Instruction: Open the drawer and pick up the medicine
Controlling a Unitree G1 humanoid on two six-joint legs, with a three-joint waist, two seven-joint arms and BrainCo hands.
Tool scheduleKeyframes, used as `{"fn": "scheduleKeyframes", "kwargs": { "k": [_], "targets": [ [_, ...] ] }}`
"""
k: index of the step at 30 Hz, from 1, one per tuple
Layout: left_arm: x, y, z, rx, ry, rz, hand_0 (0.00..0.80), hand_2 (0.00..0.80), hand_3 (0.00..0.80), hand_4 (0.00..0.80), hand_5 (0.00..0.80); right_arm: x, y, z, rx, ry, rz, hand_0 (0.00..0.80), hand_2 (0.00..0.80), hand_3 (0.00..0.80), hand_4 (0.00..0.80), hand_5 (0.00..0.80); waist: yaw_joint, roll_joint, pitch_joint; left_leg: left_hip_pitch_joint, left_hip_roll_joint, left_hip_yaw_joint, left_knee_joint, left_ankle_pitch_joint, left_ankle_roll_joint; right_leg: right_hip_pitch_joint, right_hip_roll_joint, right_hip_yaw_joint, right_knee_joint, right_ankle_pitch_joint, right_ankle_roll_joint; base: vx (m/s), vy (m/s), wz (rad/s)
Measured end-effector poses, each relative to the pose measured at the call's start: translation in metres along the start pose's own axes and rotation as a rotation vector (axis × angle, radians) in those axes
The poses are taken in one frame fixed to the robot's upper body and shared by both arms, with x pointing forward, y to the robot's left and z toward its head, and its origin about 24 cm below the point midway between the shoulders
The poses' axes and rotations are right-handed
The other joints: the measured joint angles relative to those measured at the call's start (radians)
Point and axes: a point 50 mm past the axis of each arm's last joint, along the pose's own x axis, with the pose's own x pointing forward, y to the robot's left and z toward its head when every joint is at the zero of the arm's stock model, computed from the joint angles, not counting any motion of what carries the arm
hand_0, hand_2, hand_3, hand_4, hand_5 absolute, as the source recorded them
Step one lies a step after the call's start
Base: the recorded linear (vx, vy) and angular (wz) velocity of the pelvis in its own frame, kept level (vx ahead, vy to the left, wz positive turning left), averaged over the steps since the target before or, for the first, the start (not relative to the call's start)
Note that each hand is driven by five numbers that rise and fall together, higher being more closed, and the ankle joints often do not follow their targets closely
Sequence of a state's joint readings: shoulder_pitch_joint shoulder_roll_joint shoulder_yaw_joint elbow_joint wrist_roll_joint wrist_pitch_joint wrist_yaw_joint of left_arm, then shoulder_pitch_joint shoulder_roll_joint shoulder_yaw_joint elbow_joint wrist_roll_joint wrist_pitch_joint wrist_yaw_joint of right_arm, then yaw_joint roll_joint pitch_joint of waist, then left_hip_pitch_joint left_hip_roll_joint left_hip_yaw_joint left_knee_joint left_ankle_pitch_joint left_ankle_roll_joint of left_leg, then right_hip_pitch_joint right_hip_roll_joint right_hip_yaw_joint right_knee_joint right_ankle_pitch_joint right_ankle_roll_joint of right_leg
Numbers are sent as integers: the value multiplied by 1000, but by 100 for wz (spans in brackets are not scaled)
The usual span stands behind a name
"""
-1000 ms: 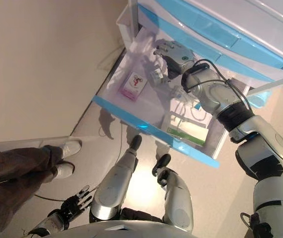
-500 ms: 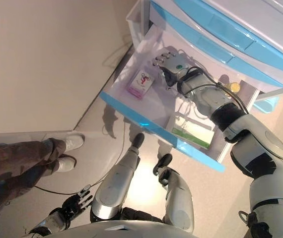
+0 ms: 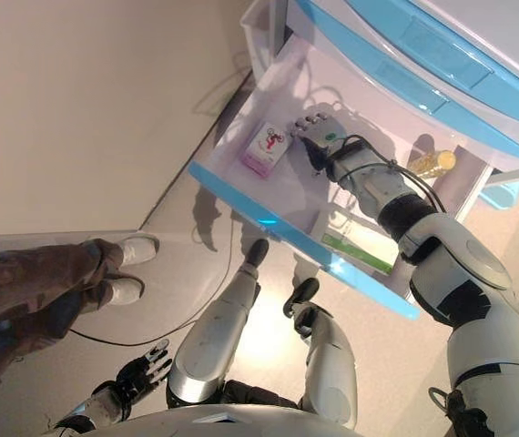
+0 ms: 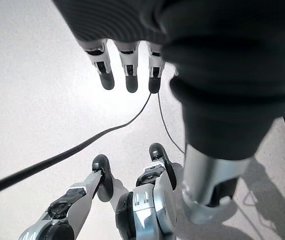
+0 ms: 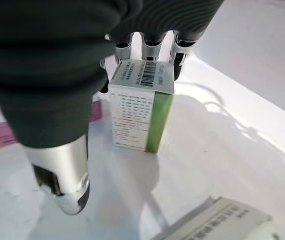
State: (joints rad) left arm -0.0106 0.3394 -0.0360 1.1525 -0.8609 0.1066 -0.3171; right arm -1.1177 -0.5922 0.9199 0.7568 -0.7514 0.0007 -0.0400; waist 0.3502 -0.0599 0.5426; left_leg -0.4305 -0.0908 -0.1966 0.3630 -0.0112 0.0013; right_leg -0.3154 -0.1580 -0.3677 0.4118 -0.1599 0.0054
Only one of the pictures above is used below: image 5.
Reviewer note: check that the large green white medicine box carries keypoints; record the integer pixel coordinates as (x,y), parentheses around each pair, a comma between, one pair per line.
(220,220)

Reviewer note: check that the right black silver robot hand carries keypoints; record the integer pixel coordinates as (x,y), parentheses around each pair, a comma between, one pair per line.
(45,62)

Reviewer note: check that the small green white medicine box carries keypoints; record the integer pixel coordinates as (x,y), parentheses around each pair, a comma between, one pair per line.
(132,120)

